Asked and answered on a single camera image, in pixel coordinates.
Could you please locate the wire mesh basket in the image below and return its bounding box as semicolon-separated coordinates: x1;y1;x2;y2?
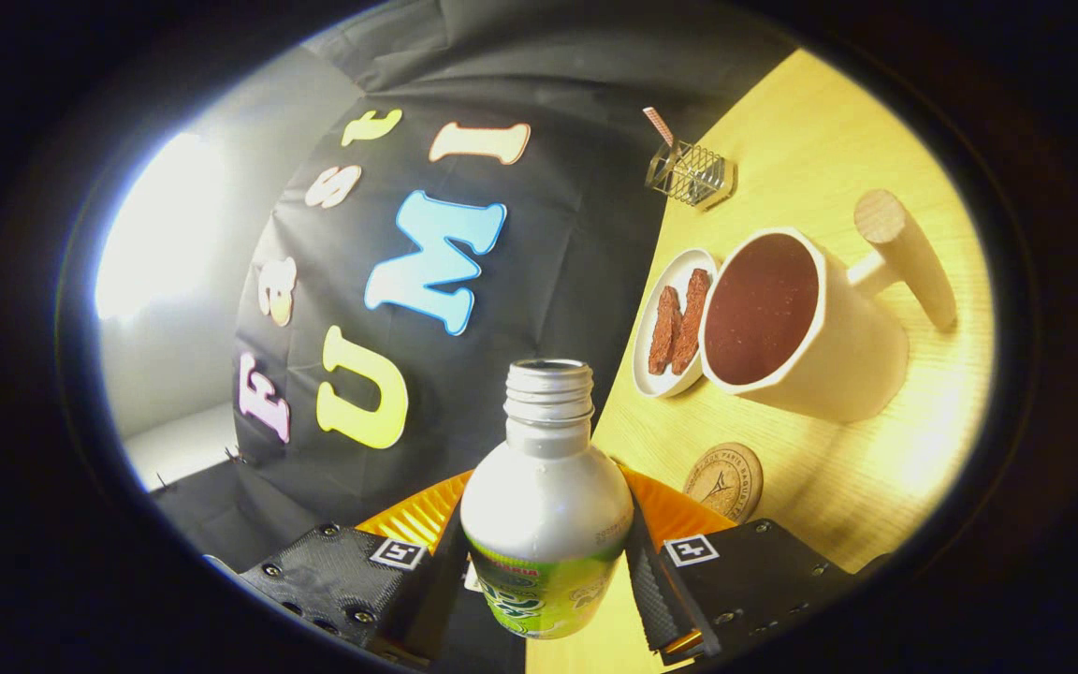
645;140;736;209

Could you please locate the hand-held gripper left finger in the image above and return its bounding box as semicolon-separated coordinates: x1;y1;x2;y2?
207;468;474;670

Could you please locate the silver bottle with green label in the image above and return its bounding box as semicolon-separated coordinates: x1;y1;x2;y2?
459;359;635;640

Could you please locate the wooden table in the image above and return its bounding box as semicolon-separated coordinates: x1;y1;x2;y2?
525;47;998;674

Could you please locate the black backdrop cloth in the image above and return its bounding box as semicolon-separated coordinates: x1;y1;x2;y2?
151;0;797;572

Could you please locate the white cup with wooden handle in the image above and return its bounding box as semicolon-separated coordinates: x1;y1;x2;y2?
698;189;959;424

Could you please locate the bacon strip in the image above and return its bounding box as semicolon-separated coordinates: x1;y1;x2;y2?
670;269;711;375
648;286;682;375

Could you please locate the round cork coaster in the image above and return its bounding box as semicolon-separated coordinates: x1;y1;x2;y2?
684;442;765;525

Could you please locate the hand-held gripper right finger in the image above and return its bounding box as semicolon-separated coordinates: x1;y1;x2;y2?
616;463;891;666

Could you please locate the small white plate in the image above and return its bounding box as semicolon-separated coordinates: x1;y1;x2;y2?
633;248;720;399

